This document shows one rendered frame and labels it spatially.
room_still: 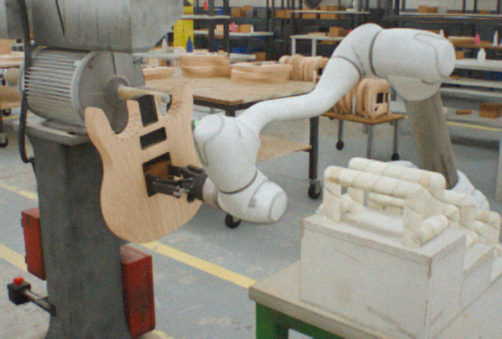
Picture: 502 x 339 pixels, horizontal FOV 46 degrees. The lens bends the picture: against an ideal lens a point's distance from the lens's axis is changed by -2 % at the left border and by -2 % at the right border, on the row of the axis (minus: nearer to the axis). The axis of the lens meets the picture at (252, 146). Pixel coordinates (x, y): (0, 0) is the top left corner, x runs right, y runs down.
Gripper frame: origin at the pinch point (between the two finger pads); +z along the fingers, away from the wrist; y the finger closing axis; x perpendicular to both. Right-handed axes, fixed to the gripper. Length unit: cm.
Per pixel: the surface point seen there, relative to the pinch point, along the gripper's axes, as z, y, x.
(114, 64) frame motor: 24.5, 9.3, 27.0
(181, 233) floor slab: 162, 133, -127
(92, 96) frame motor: 24.8, 0.0, 19.7
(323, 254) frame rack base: -63, -14, 1
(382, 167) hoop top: -69, -2, 16
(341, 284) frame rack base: -67, -15, -4
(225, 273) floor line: 97, 108, -123
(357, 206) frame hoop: -64, -3, 7
